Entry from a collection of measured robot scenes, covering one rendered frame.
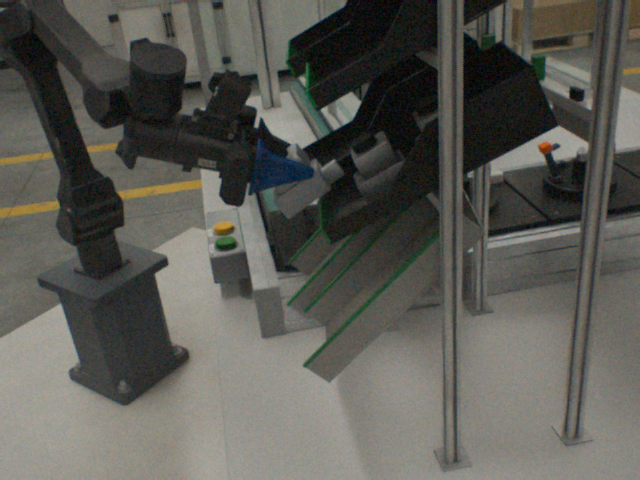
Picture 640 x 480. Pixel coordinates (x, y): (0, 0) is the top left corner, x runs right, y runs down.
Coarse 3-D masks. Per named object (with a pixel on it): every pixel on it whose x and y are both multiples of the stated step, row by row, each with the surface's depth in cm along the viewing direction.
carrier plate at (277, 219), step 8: (272, 216) 139; (280, 216) 139; (296, 216) 138; (272, 224) 136; (280, 224) 136; (288, 224) 135; (296, 224) 135; (280, 232) 133; (288, 232) 132; (296, 232) 132; (280, 240) 130; (288, 240) 129; (296, 240) 129; (304, 240) 129; (280, 248) 127; (288, 248) 126; (296, 248) 126; (280, 256) 125; (288, 256) 124; (288, 264) 121
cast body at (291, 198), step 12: (288, 156) 78; (300, 156) 78; (324, 168) 80; (336, 168) 80; (312, 180) 79; (324, 180) 79; (276, 192) 81; (288, 192) 79; (300, 192) 79; (312, 192) 79; (324, 192) 79; (276, 204) 80; (288, 204) 80; (300, 204) 80; (288, 216) 81
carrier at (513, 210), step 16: (464, 176) 132; (496, 176) 143; (496, 192) 135; (512, 192) 139; (496, 208) 132; (512, 208) 132; (528, 208) 131; (496, 224) 127; (512, 224) 126; (528, 224) 126; (544, 224) 127
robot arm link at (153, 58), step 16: (144, 48) 71; (160, 48) 72; (176, 48) 72; (144, 64) 69; (160, 64) 69; (176, 64) 70; (144, 80) 69; (160, 80) 69; (176, 80) 70; (96, 96) 76; (112, 96) 74; (128, 96) 73; (144, 96) 70; (160, 96) 70; (176, 96) 72; (96, 112) 78; (144, 112) 72; (160, 112) 72; (176, 112) 73
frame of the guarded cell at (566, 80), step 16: (192, 0) 187; (528, 0) 254; (192, 16) 188; (528, 16) 257; (208, 64) 194; (592, 64) 218; (208, 80) 196; (560, 80) 239; (576, 80) 230; (592, 80) 220; (208, 96) 199; (592, 96) 220
